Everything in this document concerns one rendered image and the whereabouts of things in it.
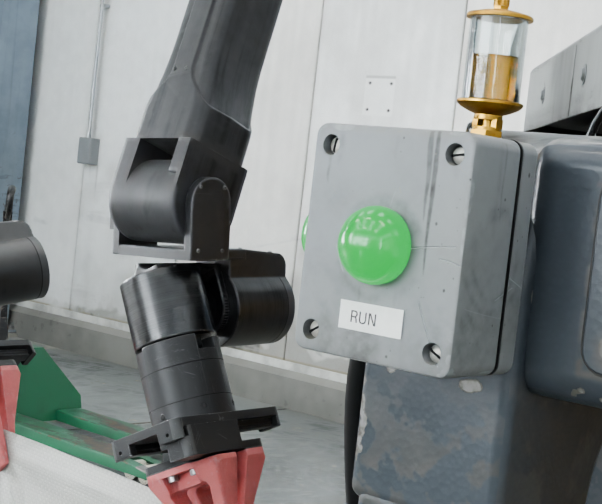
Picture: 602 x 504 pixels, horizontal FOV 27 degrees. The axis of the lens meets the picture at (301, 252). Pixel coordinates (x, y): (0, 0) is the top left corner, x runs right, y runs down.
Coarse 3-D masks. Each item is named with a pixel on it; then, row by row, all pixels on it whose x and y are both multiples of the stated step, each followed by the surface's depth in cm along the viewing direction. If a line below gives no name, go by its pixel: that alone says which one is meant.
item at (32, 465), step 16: (16, 448) 98; (32, 448) 97; (48, 448) 95; (16, 464) 98; (32, 464) 97; (48, 464) 95; (64, 464) 94; (80, 464) 92; (0, 480) 99; (16, 480) 98; (32, 480) 97; (48, 480) 95; (64, 480) 94; (80, 480) 92; (96, 480) 91; (112, 480) 90; (128, 480) 89; (0, 496) 99; (16, 496) 98; (32, 496) 97; (48, 496) 95; (64, 496) 94; (80, 496) 92; (96, 496) 91; (112, 496) 90; (128, 496) 88; (144, 496) 87
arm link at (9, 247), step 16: (0, 224) 110; (16, 224) 111; (0, 240) 110; (16, 240) 110; (32, 240) 111; (0, 256) 108; (16, 256) 109; (32, 256) 109; (0, 272) 107; (16, 272) 108; (32, 272) 109; (48, 272) 110; (0, 288) 108; (16, 288) 109; (32, 288) 110; (48, 288) 111; (0, 304) 109
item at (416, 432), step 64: (576, 192) 48; (576, 256) 48; (576, 320) 48; (384, 384) 53; (448, 384) 51; (512, 384) 49; (576, 384) 48; (384, 448) 53; (448, 448) 50; (512, 448) 49; (576, 448) 53
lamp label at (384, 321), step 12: (348, 300) 48; (348, 312) 48; (360, 312) 48; (372, 312) 47; (384, 312) 47; (396, 312) 47; (348, 324) 48; (360, 324) 48; (372, 324) 47; (384, 324) 47; (396, 324) 47; (396, 336) 47
